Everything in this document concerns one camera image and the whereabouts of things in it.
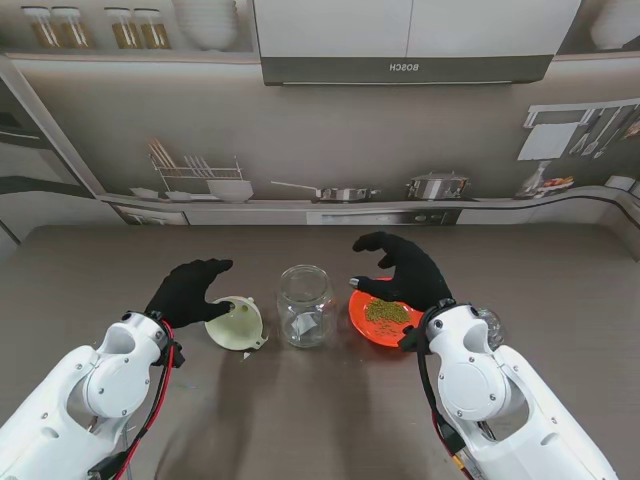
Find red black right arm cables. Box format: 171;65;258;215
417;312;484;480

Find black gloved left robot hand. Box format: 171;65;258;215
144;258;235;331

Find red black left arm cables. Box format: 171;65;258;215
87;319;187;480

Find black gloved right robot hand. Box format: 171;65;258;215
349;231;456;351

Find orange plastic bowl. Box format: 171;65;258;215
348;276;427;351

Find white Bosch dishwasher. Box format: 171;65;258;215
0;0;640;264

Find green mung beans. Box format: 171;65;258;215
363;298;412;335

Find red black arm cables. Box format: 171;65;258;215
87;319;187;480
417;312;484;480

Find cream plastic funnel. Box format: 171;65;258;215
204;295;272;351

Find clear glass jar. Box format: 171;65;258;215
276;264;337;350

